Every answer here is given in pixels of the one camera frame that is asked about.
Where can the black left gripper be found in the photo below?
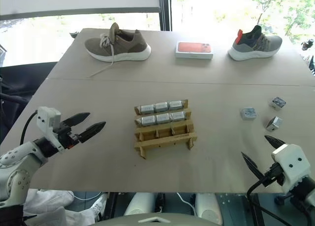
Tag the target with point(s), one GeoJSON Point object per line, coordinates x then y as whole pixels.
{"type": "Point", "coordinates": [66, 136]}

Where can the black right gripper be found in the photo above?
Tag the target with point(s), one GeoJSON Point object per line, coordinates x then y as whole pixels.
{"type": "Point", "coordinates": [273, 175]}

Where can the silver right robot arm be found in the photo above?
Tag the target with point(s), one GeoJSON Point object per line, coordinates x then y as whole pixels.
{"type": "Point", "coordinates": [308, 199]}

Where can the wooden rack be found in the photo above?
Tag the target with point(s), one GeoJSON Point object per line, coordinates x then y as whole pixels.
{"type": "Point", "coordinates": [162, 140]}

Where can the white phone box orange print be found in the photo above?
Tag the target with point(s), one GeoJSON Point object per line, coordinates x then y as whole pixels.
{"type": "Point", "coordinates": [194, 50]}

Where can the black fabric cover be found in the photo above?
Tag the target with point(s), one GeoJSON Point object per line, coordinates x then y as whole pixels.
{"type": "Point", "coordinates": [22, 83]}

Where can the white rounded shell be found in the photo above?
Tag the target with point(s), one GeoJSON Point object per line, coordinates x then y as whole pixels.
{"type": "Point", "coordinates": [139, 203]}
{"type": "Point", "coordinates": [209, 206]}

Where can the white shoe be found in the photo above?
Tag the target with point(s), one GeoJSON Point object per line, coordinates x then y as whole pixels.
{"type": "Point", "coordinates": [98, 207]}

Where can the brown sneaker with white sole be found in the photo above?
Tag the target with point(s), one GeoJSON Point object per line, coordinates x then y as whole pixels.
{"type": "Point", "coordinates": [123, 45]}

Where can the grey sneaker with orange tab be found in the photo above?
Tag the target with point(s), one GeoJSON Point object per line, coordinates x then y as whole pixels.
{"type": "Point", "coordinates": [258, 46]}

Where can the dark parked scooter outside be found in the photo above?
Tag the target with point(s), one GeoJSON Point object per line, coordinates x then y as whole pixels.
{"type": "Point", "coordinates": [308, 45]}

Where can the grey curved panel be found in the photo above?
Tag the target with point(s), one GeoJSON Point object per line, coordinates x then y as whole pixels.
{"type": "Point", "coordinates": [157, 219]}

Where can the white roller blind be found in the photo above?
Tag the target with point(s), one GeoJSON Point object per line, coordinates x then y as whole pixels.
{"type": "Point", "coordinates": [78, 0]}

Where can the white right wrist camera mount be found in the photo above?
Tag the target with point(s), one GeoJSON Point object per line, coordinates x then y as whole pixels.
{"type": "Point", "coordinates": [292, 159]}

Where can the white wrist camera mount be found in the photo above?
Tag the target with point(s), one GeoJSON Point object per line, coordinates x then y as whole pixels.
{"type": "Point", "coordinates": [292, 159]}
{"type": "Point", "coordinates": [46, 117]}

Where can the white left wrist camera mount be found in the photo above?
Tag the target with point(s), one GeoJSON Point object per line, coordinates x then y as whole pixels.
{"type": "Point", "coordinates": [46, 117]}

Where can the black window frame post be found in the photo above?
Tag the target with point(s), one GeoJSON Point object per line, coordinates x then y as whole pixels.
{"type": "Point", "coordinates": [165, 9]}

